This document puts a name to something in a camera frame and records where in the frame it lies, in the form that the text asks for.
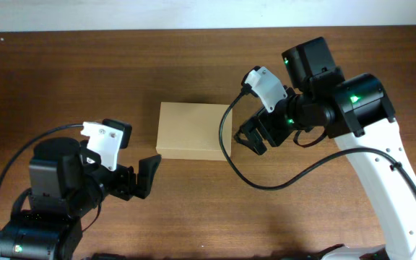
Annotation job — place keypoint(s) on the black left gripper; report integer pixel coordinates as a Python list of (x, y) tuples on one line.
[(126, 182)]

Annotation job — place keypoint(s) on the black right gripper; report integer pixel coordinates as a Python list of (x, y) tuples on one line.
[(268, 127)]

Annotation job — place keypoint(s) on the brown cardboard box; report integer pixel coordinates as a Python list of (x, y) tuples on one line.
[(190, 131)]

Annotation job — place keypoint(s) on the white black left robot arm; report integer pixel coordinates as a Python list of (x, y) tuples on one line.
[(45, 222)]

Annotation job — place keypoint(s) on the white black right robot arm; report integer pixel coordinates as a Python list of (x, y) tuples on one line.
[(358, 115)]

